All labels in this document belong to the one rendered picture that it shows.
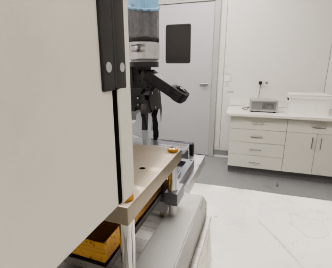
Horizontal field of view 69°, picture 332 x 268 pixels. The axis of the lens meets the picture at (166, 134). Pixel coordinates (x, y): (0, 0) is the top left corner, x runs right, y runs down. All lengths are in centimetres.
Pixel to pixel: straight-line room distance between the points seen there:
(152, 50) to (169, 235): 40
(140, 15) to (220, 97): 292
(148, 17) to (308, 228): 77
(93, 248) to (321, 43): 340
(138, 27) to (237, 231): 64
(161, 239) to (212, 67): 312
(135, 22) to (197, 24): 292
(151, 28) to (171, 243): 44
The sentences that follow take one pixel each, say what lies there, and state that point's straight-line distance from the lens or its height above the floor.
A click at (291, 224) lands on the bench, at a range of 92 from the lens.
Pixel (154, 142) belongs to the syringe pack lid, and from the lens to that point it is 65.
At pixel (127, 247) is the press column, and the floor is 106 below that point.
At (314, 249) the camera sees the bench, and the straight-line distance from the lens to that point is 85.
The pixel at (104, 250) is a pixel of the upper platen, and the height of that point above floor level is 105.
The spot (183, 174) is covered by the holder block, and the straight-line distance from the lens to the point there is 58.
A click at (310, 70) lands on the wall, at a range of 349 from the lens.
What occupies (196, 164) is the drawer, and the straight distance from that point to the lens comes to 71.
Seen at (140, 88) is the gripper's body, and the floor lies 119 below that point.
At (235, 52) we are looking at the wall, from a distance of 342.
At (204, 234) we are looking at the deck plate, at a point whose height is 93.
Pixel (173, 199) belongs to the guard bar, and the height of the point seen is 103.
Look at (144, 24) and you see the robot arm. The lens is 59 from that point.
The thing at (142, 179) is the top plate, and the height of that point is 111.
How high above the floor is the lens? 123
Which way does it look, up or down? 15 degrees down
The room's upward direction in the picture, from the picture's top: straight up
